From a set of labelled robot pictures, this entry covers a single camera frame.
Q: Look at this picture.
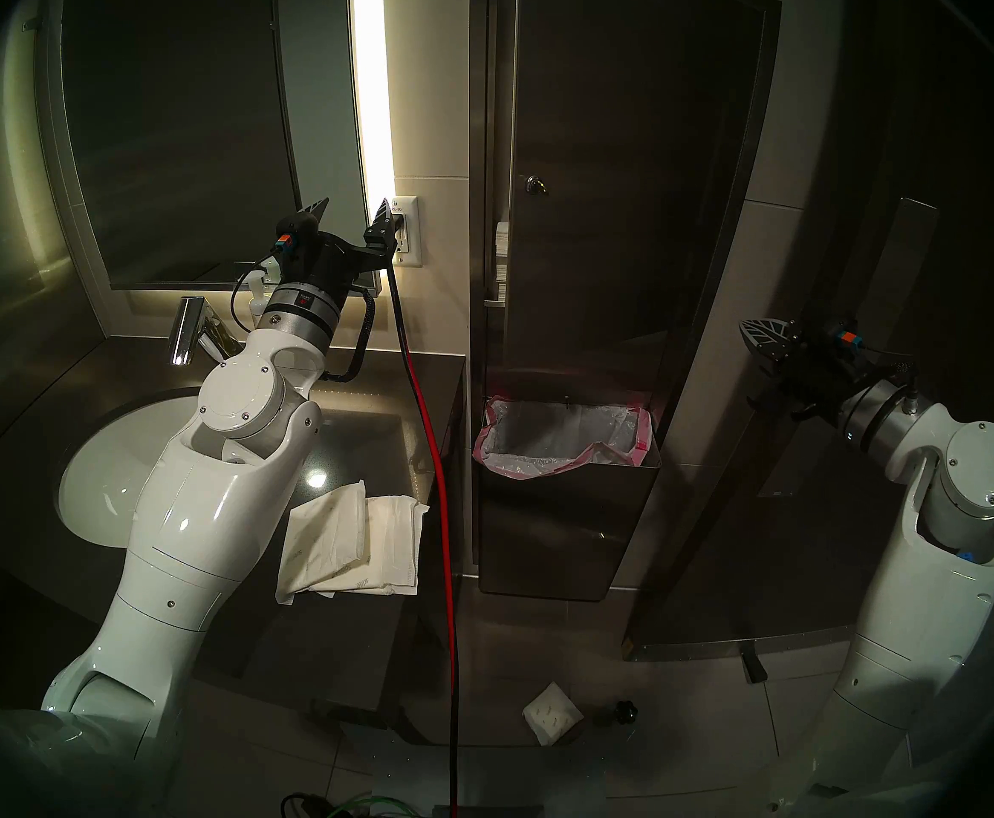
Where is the white wall outlet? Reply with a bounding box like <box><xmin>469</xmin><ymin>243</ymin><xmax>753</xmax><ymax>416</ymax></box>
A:
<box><xmin>390</xmin><ymin>196</ymin><xmax>423</xmax><ymax>268</ymax></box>

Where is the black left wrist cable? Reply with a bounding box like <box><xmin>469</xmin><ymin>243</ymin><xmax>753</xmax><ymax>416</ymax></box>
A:
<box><xmin>322</xmin><ymin>288</ymin><xmax>376</xmax><ymax>384</ymax></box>

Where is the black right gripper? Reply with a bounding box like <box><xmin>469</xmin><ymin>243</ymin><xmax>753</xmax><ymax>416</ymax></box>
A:
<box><xmin>739</xmin><ymin>317</ymin><xmax>860</xmax><ymax>423</ymax></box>

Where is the white sink basin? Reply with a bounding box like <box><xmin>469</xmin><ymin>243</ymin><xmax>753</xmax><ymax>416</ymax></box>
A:
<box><xmin>56</xmin><ymin>396</ymin><xmax>208</xmax><ymax>549</ymax></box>

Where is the green cable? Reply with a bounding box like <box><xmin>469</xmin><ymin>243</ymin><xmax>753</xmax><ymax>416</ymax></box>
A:
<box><xmin>327</xmin><ymin>792</ymin><xmax>430</xmax><ymax>818</ymax></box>

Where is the pink trash bag liner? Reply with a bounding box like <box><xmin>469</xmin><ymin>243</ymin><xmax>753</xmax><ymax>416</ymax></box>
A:
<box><xmin>473</xmin><ymin>396</ymin><xmax>653</xmax><ymax>481</ymax></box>

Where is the vertical light strip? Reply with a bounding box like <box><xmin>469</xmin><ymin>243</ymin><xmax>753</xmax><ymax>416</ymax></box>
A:
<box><xmin>350</xmin><ymin>0</ymin><xmax>397</xmax><ymax>204</ymax></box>

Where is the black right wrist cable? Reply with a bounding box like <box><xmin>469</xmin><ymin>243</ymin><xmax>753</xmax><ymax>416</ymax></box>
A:
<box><xmin>859</xmin><ymin>339</ymin><xmax>924</xmax><ymax>400</ymax></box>

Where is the red and black power cable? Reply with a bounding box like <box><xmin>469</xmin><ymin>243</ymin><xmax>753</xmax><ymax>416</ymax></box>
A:
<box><xmin>382</xmin><ymin>216</ymin><xmax>461</xmax><ymax>818</ymax></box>

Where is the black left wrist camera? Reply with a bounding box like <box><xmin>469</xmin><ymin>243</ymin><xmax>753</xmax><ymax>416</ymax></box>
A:
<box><xmin>271</xmin><ymin>214</ymin><xmax>321</xmax><ymax>259</ymax></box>

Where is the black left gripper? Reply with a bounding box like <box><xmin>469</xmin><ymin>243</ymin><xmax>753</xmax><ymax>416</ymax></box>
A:
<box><xmin>280</xmin><ymin>196</ymin><xmax>397</xmax><ymax>302</ymax></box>

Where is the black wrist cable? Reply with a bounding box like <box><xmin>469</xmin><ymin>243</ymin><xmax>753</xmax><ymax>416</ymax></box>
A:
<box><xmin>859</xmin><ymin>339</ymin><xmax>924</xmax><ymax>400</ymax></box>
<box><xmin>322</xmin><ymin>288</ymin><xmax>376</xmax><ymax>384</ymax></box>

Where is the chrome faucet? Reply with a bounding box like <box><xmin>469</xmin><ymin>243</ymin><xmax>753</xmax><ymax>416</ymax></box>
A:
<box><xmin>169</xmin><ymin>297</ymin><xmax>242</xmax><ymax>367</ymax></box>

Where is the folded white paper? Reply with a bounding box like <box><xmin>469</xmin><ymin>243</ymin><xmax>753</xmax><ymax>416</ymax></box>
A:
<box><xmin>523</xmin><ymin>683</ymin><xmax>585</xmax><ymax>747</ymax></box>

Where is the stainless dispenser cabinet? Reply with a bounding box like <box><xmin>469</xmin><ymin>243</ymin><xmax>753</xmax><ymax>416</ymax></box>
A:
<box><xmin>469</xmin><ymin>0</ymin><xmax>783</xmax><ymax>604</ymax></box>

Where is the stainless trash bin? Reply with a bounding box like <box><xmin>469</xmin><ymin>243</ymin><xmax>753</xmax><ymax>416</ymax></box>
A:
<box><xmin>476</xmin><ymin>420</ymin><xmax>662</xmax><ymax>602</ymax></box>

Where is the wall mirror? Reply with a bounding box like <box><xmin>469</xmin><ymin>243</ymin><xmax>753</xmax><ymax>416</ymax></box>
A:
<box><xmin>61</xmin><ymin>0</ymin><xmax>310</xmax><ymax>291</ymax></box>

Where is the stainless towel dispenser door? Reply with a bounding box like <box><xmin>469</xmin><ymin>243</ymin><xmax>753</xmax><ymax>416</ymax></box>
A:
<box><xmin>507</xmin><ymin>0</ymin><xmax>766</xmax><ymax>387</ymax></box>

